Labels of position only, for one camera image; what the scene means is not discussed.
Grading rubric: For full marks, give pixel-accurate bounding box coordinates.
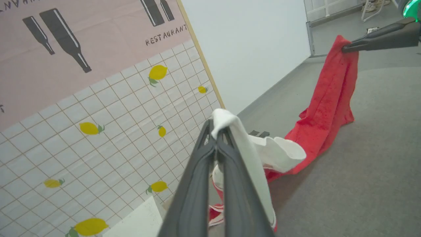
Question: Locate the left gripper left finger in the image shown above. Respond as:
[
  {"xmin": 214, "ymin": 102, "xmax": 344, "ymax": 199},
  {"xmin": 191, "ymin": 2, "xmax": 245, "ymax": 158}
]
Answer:
[{"xmin": 158, "ymin": 119, "xmax": 217, "ymax": 237}]

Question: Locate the lemon print wooden framed panel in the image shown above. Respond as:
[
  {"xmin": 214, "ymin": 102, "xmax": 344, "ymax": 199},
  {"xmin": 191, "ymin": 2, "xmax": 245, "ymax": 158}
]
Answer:
[{"xmin": 0, "ymin": 0, "xmax": 226, "ymax": 237}]

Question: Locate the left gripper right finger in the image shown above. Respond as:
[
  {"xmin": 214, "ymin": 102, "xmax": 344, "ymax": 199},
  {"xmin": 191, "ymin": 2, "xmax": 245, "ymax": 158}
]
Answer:
[{"xmin": 216, "ymin": 127, "xmax": 275, "ymax": 237}]

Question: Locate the red white garment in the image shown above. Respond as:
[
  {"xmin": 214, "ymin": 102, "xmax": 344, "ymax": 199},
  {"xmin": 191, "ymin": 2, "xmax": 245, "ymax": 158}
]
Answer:
[{"xmin": 209, "ymin": 35, "xmax": 359, "ymax": 232}]

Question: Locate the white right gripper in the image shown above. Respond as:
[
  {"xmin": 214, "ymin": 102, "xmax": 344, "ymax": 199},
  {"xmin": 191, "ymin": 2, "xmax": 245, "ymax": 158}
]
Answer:
[{"xmin": 342, "ymin": 0, "xmax": 421, "ymax": 53}]

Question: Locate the white box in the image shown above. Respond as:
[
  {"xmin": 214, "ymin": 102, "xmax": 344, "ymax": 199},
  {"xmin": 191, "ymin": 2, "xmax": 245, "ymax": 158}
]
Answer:
[{"xmin": 102, "ymin": 196, "xmax": 163, "ymax": 237}]

